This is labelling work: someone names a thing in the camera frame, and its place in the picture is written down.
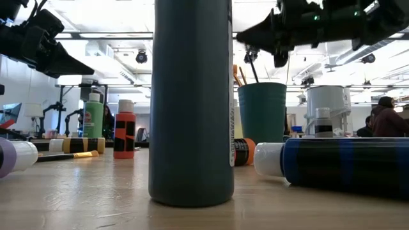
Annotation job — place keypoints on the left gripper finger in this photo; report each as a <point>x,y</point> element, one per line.
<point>60,73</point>
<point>62,57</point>

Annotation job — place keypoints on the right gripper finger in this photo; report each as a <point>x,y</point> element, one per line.
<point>281,59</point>
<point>265,33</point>

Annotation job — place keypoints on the green paint bottle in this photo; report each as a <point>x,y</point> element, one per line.
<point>93,121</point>

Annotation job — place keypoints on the dark green plastic cup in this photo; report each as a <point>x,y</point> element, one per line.
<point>262,115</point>

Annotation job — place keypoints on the yellow paint bottle black label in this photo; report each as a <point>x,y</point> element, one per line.
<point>83,145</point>

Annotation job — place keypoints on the small grey paint bottle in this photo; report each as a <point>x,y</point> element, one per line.
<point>323,127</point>

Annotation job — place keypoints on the tall dark grey paint bottle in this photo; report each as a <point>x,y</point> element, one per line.
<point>191,111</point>

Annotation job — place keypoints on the blue paint bottle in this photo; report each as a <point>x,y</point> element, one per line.
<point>345,166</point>

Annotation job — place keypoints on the black background robot arm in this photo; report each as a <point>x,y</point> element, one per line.
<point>72,115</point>
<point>48,110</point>

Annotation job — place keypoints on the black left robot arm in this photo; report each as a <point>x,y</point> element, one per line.
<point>9,8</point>

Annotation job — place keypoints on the red-orange paint bottle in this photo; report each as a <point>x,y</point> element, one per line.
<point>124,137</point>

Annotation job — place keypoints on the purple paint bottle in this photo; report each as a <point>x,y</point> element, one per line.
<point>16,156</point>

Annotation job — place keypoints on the orange paint bottle black label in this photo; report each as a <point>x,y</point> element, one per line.
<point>244,151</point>

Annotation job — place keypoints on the background computer monitor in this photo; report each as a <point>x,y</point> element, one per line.
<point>9,113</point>

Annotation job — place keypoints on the person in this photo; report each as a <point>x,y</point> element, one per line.
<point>388,123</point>
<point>364,129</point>
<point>108,123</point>

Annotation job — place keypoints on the small blue box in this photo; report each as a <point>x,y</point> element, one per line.
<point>296,129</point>

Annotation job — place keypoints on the black paintbrush yellow ferrule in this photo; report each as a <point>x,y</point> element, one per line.
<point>64,156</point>

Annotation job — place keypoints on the black overhead frame beam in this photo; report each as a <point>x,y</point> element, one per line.
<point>75,35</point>

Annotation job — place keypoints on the black overhead camera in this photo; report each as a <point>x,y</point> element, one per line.
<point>368,58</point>
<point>141,57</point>
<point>249,58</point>
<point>307,80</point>

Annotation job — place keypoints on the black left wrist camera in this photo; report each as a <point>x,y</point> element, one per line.
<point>44,20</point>

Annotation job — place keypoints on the black neighbouring rig frame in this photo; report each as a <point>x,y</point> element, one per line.
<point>60,108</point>

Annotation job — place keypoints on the silver slanted ceiling duct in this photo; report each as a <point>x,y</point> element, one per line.
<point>351,56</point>

